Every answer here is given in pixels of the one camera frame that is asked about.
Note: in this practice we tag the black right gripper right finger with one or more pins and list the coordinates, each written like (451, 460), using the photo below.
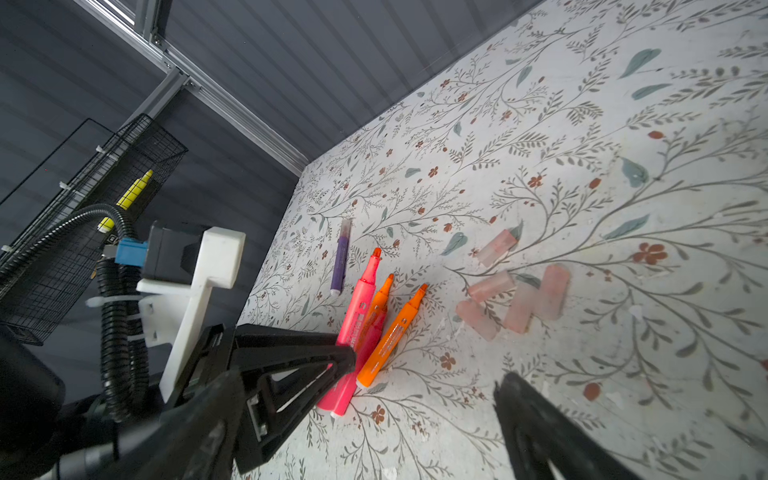
(541, 440)

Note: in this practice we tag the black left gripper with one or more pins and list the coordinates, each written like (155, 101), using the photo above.
(42, 438)

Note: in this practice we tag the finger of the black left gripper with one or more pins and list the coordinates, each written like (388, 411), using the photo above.
(285, 374)

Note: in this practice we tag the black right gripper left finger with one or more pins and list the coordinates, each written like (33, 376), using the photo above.
(196, 441)

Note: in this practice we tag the pink highlighter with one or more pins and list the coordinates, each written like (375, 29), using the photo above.
(349, 335)
(347, 386)

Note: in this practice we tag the purple highlighter pen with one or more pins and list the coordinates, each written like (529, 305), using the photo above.
(339, 268)

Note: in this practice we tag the translucent pink pen cap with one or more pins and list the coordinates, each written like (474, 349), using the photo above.
(497, 248)

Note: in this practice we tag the orange highlighter middle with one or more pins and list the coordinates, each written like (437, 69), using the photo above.
(377, 306)

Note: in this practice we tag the orange highlighter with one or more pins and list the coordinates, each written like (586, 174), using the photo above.
(390, 340)
(377, 306)

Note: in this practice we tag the orange highlighter right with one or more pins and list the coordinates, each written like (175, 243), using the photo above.
(390, 340)

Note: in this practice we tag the yellow highlighter in basket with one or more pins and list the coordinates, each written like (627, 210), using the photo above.
(126, 200)

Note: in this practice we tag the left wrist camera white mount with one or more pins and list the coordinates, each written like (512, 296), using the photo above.
(173, 313)

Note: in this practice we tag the black wire basket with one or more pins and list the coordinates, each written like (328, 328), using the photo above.
(35, 297)

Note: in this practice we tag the aluminium enclosure frame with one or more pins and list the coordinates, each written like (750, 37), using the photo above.
(140, 29)

